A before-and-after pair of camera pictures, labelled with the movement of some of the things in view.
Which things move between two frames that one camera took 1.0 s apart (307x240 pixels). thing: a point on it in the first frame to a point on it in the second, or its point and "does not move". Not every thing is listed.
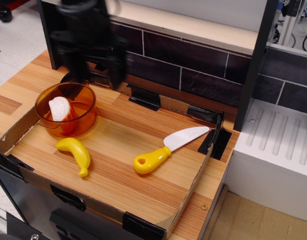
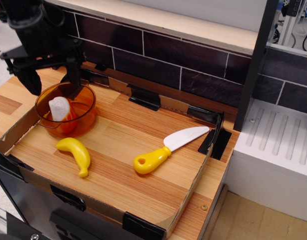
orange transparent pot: [82, 124] does not move
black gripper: [91, 45] to [40, 48]
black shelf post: [266, 19] does not move
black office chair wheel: [5, 14] does not move
